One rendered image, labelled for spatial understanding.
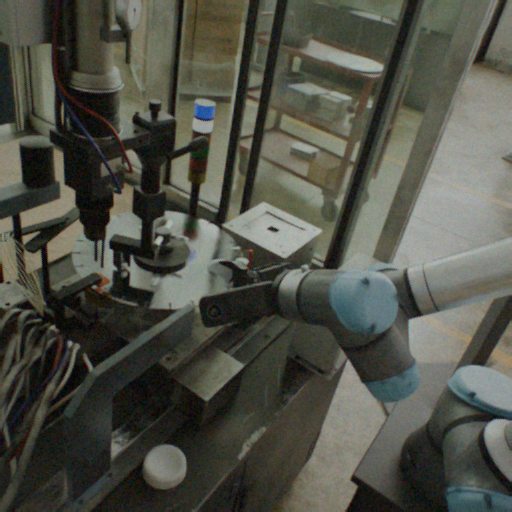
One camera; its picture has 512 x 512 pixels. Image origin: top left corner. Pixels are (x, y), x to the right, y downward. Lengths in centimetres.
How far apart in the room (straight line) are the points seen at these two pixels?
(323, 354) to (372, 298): 50
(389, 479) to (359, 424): 108
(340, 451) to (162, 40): 145
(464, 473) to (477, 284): 26
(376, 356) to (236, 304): 21
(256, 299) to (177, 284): 25
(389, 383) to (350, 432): 137
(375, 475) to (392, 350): 39
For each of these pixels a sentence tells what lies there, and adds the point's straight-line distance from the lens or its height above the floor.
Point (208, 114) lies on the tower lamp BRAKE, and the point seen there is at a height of 114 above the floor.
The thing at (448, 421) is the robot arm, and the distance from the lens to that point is 92.
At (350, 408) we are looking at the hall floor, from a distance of 214.
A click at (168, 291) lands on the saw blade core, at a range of 95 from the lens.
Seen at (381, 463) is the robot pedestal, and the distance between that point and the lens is 105.
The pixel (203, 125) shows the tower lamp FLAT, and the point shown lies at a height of 111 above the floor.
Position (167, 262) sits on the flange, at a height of 96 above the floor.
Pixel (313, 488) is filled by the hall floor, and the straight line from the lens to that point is 189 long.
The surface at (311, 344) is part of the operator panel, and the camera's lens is 111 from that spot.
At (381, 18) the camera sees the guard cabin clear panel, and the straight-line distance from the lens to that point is 120.
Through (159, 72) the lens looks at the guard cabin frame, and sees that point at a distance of 153.
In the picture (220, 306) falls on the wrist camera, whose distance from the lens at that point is 74.
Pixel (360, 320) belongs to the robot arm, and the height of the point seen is 117.
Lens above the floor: 154
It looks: 34 degrees down
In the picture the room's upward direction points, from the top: 12 degrees clockwise
